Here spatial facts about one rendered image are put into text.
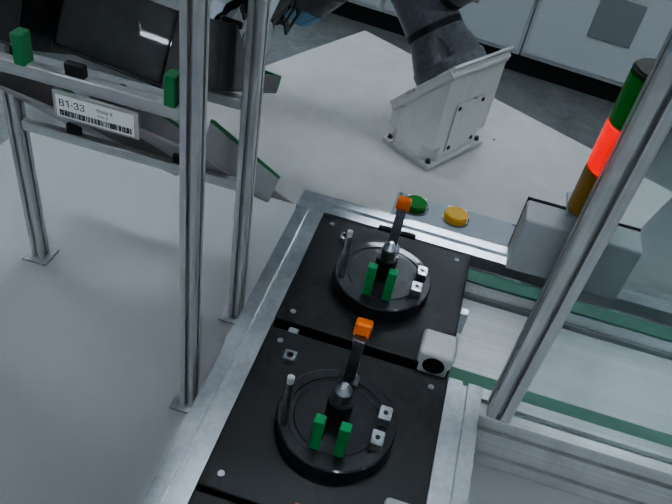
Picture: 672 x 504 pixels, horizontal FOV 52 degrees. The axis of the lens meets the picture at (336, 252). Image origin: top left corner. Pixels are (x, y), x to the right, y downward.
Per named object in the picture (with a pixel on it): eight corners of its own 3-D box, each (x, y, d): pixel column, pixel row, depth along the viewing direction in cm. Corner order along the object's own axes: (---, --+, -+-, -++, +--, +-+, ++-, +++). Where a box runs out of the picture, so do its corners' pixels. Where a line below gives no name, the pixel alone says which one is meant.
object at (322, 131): (363, 40, 191) (365, 30, 189) (668, 203, 153) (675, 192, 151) (154, 116, 148) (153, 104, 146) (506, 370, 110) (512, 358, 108)
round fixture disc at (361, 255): (345, 241, 106) (347, 231, 104) (434, 267, 104) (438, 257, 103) (320, 302, 95) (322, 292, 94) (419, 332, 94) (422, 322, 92)
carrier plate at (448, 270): (321, 222, 111) (323, 212, 110) (467, 265, 109) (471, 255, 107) (273, 327, 93) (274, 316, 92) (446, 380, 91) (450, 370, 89)
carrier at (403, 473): (269, 335, 92) (278, 267, 84) (444, 389, 90) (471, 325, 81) (195, 494, 74) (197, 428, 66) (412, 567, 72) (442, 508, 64)
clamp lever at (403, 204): (385, 242, 103) (399, 194, 100) (398, 246, 102) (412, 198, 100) (382, 250, 99) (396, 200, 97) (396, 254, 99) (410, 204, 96)
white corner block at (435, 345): (418, 345, 95) (425, 326, 92) (450, 355, 94) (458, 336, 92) (412, 371, 91) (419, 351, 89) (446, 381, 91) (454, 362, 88)
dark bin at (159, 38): (193, 62, 95) (207, 8, 93) (276, 93, 92) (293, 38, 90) (51, 45, 69) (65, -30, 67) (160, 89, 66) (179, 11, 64)
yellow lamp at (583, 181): (567, 190, 72) (586, 151, 69) (615, 203, 71) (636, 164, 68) (567, 218, 68) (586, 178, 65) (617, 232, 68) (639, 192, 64)
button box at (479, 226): (391, 217, 123) (398, 189, 119) (507, 250, 121) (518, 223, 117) (383, 240, 118) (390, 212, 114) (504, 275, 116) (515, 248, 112)
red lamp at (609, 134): (586, 150, 69) (606, 107, 65) (636, 163, 68) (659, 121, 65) (587, 177, 65) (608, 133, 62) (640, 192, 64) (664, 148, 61)
